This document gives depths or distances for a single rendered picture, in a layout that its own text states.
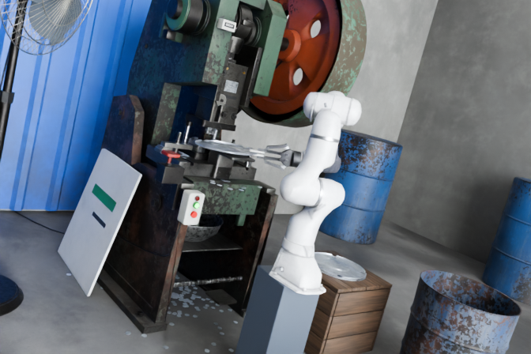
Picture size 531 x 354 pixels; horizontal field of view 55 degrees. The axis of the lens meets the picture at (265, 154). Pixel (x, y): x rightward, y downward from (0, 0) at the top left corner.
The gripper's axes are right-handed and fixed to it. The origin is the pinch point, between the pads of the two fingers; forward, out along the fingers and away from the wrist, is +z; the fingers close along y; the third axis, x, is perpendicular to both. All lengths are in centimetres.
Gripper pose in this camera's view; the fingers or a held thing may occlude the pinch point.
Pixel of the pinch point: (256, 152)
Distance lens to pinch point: 234.0
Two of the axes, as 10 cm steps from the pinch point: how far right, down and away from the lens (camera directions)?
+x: 0.5, 1.5, -9.9
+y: 1.6, -9.8, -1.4
